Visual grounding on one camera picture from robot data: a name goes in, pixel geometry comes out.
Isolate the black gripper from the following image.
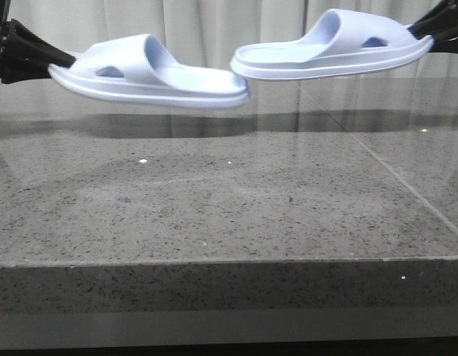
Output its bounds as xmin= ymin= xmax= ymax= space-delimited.
xmin=0 ymin=0 xmax=76 ymax=84

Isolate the white pleated curtain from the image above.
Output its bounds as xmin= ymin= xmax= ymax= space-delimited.
xmin=0 ymin=0 xmax=458 ymax=81

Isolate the light blue slipper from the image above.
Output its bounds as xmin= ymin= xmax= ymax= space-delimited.
xmin=48 ymin=34 xmax=250 ymax=109
xmin=230 ymin=9 xmax=434 ymax=80

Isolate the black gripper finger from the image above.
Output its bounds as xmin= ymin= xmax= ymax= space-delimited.
xmin=410 ymin=0 xmax=458 ymax=39
xmin=429 ymin=31 xmax=458 ymax=53

